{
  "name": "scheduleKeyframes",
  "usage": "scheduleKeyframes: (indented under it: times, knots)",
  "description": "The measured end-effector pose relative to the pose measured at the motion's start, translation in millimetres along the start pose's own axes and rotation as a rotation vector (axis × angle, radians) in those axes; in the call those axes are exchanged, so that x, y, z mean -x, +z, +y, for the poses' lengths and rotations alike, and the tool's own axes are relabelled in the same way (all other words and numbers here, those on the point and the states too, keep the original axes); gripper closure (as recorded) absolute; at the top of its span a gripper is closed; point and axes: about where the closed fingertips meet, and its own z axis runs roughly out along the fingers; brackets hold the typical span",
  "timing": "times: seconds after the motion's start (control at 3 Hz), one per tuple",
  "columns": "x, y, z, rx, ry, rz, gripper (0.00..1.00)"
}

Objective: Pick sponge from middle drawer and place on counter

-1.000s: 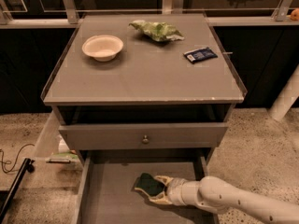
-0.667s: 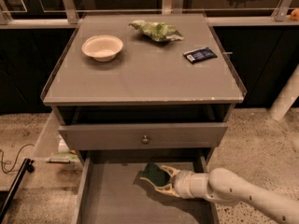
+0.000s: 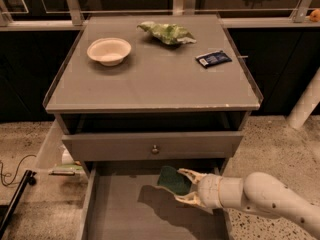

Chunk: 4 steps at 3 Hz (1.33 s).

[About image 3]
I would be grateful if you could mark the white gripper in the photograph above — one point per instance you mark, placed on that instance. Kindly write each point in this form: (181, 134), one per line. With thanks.
(209, 190)

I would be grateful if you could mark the green and yellow sponge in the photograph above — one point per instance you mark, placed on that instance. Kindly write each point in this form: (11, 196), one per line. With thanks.
(174, 182)

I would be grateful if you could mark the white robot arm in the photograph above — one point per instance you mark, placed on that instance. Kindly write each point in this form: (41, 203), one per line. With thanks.
(258, 193)

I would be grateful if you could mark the closed top drawer with knob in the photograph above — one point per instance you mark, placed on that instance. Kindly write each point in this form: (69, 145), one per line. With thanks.
(152, 146)

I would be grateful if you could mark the open middle drawer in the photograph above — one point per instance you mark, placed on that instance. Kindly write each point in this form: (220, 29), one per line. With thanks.
(122, 202)

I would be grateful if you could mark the grey drawer cabinet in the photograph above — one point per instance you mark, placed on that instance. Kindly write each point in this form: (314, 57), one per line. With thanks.
(156, 88)

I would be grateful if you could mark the dark blue snack packet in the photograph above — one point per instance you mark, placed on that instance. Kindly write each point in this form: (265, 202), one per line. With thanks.
(213, 58)

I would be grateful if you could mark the clear plastic bin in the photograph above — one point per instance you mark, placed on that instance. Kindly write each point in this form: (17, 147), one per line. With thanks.
(53, 157)

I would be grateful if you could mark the white pole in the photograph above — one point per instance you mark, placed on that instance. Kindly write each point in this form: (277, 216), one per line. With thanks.
(306, 103)

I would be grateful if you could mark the crumpled green chip bag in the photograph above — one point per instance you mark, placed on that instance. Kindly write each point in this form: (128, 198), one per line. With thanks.
(169, 34)

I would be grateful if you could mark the white bowl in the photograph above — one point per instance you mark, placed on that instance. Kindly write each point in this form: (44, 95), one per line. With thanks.
(109, 51)

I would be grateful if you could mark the black stand leg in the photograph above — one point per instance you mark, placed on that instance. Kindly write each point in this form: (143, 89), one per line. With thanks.
(8, 210)

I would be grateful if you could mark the orange fruit on ledge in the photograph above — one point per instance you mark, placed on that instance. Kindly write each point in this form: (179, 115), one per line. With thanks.
(315, 15)

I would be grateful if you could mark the metal railing frame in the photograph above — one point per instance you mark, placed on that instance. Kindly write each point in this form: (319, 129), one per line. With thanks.
(61, 15)

